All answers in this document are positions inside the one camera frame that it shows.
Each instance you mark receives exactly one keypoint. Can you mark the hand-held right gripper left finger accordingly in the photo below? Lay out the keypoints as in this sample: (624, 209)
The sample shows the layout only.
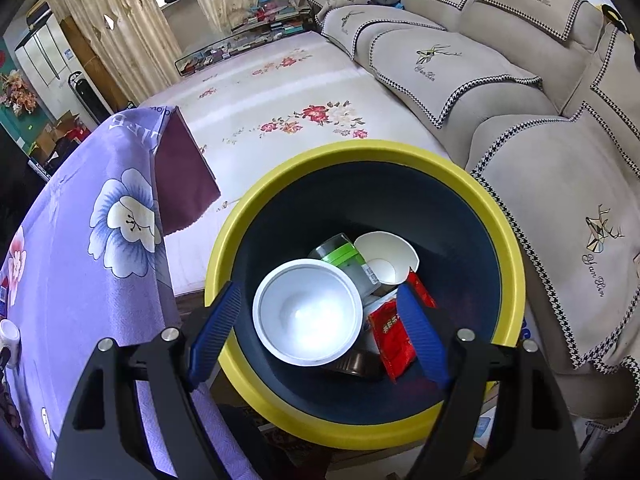
(215, 335)

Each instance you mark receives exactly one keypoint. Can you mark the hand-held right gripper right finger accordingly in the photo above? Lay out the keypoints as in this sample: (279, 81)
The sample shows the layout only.
(420, 335)

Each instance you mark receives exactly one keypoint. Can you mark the red snack packet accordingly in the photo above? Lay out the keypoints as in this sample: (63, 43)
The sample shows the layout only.
(395, 340)

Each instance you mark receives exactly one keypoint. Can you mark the dark brown bowl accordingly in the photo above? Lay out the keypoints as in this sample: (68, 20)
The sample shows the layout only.
(357, 364)

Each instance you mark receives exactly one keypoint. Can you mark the white paper cup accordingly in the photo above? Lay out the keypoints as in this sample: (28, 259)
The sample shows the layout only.
(385, 255)

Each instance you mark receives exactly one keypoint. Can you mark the white plastic bowl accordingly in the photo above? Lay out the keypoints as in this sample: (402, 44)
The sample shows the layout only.
(305, 315)

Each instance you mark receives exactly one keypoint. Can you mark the green label plastic bottle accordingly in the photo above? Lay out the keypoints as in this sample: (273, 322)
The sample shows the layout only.
(340, 255)

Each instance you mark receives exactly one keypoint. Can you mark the yellow rimmed dark blue bin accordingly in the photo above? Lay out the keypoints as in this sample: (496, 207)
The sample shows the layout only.
(300, 210)

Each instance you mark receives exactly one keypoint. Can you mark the purple floral blanket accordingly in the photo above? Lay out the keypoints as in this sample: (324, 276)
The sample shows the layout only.
(75, 285)

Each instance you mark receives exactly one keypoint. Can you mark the maroon cloth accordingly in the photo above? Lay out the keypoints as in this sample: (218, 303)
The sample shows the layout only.
(185, 180)

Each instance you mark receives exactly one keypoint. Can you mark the small white bottle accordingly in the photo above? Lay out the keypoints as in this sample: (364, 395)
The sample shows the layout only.
(7, 337)

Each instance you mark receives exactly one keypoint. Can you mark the beige sofa with deer covers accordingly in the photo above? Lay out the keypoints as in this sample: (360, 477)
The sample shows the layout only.
(550, 170)

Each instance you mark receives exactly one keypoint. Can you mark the open cardboard boxes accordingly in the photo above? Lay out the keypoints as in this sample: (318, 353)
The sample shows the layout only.
(62, 135)

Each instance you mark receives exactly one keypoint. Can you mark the white floral mat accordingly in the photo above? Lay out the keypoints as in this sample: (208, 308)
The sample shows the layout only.
(280, 90)

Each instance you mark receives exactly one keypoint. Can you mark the row of books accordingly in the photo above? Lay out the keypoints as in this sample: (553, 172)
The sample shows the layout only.
(250, 35)

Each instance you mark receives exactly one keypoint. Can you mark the artificial flower bunch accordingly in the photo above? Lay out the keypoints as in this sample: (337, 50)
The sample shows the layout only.
(17, 92)

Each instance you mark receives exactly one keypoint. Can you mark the white cabinet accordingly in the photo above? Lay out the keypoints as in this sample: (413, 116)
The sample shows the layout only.
(40, 55)

